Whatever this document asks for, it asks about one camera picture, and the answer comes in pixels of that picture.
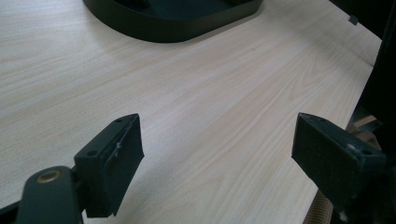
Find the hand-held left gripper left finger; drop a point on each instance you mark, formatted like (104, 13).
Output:
(106, 174)

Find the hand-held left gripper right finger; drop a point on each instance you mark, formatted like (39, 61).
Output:
(330, 161)

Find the black oval tray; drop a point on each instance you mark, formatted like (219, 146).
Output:
(168, 29)

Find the small dark clip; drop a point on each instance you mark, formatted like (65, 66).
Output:
(353, 20)

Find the wooden frame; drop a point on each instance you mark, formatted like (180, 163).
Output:
(364, 123)

